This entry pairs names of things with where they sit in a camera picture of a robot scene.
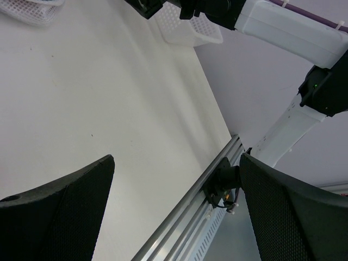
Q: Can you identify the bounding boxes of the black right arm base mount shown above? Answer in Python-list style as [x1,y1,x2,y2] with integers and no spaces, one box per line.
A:
[202,157,241,213]

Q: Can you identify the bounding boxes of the white slotted cable duct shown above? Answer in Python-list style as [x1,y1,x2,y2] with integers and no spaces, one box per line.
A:
[181,209,226,260]

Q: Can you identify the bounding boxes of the aluminium mounting rail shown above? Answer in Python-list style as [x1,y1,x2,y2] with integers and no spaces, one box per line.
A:
[132,135,244,260]

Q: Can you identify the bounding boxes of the white mesh laundry bag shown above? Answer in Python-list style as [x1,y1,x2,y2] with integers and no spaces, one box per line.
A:
[1,0,65,26]

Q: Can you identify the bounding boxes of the white perforated plastic basket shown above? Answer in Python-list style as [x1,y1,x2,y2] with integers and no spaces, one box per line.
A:
[154,7,223,47]

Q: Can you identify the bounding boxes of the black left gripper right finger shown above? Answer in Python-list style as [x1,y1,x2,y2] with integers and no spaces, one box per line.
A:
[239,153,347,260]

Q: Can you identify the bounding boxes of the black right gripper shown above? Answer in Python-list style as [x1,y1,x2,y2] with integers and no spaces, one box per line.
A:
[127,0,231,20]

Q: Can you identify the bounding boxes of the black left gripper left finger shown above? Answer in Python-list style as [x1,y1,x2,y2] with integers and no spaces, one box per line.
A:
[1,155,115,260]

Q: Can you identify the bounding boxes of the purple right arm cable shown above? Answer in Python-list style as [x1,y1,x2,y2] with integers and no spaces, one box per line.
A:
[268,0,348,33]

